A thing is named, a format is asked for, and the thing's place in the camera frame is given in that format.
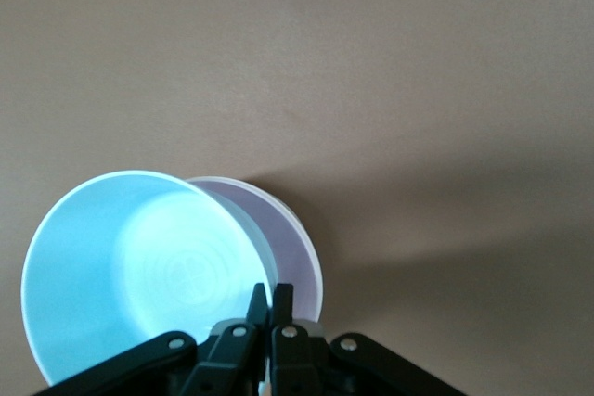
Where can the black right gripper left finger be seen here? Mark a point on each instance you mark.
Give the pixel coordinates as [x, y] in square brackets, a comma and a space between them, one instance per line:
[223, 359]

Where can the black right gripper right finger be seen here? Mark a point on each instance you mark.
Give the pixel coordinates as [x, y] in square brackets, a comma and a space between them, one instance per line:
[297, 359]

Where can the pink plastic bowl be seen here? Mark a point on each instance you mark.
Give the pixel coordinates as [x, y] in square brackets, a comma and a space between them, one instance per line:
[287, 252]

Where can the light blue plastic bowl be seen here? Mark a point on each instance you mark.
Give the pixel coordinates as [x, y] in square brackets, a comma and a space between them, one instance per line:
[116, 252]

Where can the brown table cover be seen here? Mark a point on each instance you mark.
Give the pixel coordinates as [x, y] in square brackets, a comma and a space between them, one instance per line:
[325, 67]

